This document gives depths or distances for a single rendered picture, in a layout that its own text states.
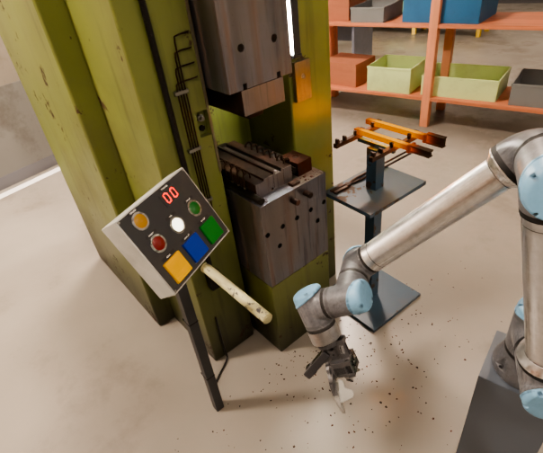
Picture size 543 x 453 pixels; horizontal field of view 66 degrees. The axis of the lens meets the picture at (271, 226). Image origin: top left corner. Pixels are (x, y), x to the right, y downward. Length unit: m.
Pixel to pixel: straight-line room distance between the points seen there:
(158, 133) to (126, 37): 0.32
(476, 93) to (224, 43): 3.33
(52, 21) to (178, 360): 1.66
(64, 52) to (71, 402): 1.64
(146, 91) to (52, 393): 1.68
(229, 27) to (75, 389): 1.91
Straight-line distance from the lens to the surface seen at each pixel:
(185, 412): 2.22
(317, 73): 2.01
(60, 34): 1.89
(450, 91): 4.57
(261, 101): 1.63
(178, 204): 1.39
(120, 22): 1.49
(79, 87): 1.92
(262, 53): 1.60
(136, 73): 1.51
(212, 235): 1.43
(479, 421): 1.74
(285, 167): 1.80
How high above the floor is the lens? 1.82
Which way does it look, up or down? 35 degrees down
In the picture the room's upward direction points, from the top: 8 degrees counter-clockwise
